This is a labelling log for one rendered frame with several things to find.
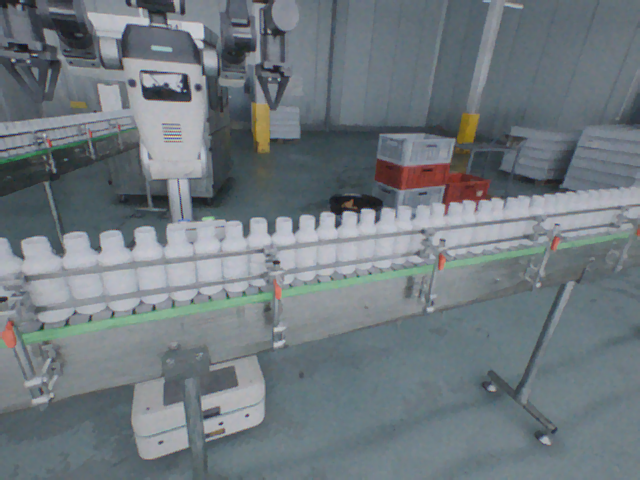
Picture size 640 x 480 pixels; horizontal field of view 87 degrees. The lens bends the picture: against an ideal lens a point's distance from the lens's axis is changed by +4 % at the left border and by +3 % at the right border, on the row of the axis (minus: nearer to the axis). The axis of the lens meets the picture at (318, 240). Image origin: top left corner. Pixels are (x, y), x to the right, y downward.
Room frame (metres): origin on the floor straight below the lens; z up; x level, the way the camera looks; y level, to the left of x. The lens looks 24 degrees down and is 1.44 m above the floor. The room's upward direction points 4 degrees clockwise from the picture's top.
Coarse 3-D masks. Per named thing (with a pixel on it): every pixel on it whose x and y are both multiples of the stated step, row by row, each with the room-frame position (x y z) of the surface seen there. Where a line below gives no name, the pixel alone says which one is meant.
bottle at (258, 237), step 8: (256, 224) 0.70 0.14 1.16; (264, 224) 0.71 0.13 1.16; (256, 232) 0.70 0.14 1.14; (264, 232) 0.71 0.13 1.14; (248, 240) 0.70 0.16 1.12; (256, 240) 0.69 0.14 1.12; (264, 240) 0.70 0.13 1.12; (248, 248) 0.70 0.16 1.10; (256, 256) 0.69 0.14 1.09; (264, 256) 0.70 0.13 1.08; (256, 264) 0.69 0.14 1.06; (264, 264) 0.69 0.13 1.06; (256, 272) 0.69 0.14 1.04; (256, 280) 0.69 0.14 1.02
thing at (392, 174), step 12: (384, 168) 3.20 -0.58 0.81; (396, 168) 3.06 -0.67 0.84; (408, 168) 3.00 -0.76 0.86; (420, 168) 3.08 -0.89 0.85; (432, 168) 3.16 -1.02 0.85; (444, 168) 3.24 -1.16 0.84; (384, 180) 3.18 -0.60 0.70; (396, 180) 3.04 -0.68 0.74; (408, 180) 3.01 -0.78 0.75; (420, 180) 3.09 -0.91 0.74; (432, 180) 3.18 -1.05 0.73; (444, 180) 3.25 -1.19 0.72
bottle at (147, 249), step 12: (144, 228) 0.64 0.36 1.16; (144, 240) 0.61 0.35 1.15; (156, 240) 0.63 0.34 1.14; (132, 252) 0.61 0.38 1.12; (144, 252) 0.60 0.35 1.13; (156, 252) 0.61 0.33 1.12; (144, 276) 0.59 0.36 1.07; (156, 276) 0.60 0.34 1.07; (144, 288) 0.59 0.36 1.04; (156, 288) 0.60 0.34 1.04; (144, 300) 0.60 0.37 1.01; (156, 300) 0.60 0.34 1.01
